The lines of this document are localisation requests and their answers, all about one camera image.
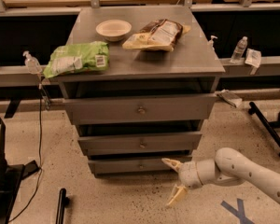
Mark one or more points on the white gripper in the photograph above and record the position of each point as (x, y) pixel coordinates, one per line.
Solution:
(187, 174)

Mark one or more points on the grey bottom drawer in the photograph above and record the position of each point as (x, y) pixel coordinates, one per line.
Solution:
(102, 166)

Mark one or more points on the grey drawer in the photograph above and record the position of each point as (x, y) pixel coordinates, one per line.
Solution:
(136, 109)
(138, 143)
(102, 166)

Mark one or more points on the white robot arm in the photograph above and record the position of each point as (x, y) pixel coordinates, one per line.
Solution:
(228, 168)

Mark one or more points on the grey middle drawer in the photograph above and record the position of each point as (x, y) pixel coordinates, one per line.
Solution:
(138, 143)

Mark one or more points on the grey drawer cabinet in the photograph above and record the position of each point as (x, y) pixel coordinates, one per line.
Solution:
(191, 68)

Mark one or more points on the grey top drawer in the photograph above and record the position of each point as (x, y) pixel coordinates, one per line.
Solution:
(136, 109)

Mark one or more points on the folded cloth on ledge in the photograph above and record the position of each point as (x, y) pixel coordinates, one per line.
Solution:
(230, 98)

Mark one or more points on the black stand base right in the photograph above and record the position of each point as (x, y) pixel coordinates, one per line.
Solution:
(270, 126)

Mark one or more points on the black tube on floor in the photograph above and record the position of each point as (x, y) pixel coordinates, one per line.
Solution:
(63, 201)

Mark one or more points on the small white pump bottle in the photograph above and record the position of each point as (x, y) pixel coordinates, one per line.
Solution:
(211, 42)

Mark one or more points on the brown yellow snack bag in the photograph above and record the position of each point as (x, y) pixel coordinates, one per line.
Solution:
(157, 35)

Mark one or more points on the white wipes packet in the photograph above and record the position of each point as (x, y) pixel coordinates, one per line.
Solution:
(253, 57)

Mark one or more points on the green chip bag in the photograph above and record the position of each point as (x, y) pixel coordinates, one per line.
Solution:
(78, 58)

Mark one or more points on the clear water bottle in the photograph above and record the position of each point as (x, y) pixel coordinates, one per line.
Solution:
(239, 50)

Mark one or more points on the white paper bowl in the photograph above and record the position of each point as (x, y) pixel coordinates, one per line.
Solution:
(113, 30)

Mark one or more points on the black monitor stand left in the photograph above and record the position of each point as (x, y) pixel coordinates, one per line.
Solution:
(11, 177)

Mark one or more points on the clear sanitizer pump bottle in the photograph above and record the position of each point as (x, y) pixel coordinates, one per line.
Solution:
(32, 63)

